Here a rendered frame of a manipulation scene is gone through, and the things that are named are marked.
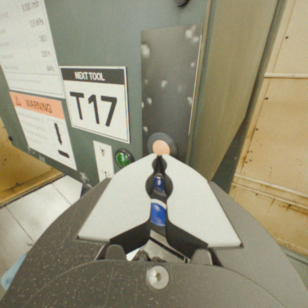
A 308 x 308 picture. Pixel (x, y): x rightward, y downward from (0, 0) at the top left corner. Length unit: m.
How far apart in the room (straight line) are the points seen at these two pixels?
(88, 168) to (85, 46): 0.15
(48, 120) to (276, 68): 1.07
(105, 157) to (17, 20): 0.19
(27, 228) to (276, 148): 1.73
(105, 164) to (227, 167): 0.75
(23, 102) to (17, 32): 0.10
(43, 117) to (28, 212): 1.30
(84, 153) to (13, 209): 1.38
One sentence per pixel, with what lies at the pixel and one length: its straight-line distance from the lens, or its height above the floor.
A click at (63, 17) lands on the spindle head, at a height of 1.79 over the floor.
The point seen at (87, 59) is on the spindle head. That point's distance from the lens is 0.19.
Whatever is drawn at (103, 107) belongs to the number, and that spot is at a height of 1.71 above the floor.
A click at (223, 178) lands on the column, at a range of 0.94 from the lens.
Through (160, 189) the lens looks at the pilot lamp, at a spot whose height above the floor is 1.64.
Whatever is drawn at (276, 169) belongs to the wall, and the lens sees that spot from 1.28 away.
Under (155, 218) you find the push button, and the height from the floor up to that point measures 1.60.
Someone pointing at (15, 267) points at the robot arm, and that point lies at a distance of 0.45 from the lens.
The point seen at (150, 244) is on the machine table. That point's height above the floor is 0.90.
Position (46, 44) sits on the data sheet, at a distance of 0.25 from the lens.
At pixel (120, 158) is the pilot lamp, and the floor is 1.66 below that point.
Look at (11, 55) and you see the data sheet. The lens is 0.33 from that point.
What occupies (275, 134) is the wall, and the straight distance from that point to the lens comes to 1.20.
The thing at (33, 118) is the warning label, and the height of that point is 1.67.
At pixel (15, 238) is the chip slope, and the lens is 1.50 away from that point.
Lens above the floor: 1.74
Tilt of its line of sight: 27 degrees down
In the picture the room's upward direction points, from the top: 1 degrees clockwise
